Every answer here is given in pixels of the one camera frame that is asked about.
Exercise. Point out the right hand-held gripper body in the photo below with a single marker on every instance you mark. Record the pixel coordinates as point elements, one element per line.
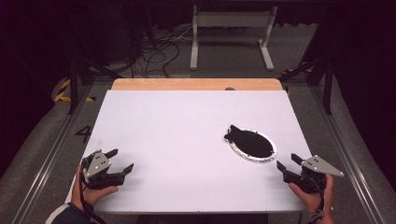
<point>320,166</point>

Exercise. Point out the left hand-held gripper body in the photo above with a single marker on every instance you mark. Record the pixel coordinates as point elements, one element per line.
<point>97,166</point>

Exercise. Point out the oval pearl-rimmed picture frame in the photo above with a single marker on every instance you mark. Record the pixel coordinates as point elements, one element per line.
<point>252,143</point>

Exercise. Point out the person's left hand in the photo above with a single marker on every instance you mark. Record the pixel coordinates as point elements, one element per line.
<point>88,196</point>

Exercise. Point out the person's right hand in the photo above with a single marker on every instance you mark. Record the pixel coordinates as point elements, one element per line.
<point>313,202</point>

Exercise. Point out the black metal stand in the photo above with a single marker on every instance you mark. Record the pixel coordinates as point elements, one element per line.
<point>73,87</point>
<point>327,90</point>

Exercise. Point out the yellow black floor tape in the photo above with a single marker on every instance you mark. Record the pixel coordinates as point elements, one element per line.
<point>292,71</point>
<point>63,85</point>

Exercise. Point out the wooden table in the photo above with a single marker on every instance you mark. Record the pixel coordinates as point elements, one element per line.
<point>186,84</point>

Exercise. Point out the aluminium floor rail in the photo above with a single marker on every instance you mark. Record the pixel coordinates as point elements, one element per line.
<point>351,168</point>
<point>46,165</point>

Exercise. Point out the white metal table frame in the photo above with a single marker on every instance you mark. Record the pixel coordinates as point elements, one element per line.
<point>232,19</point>

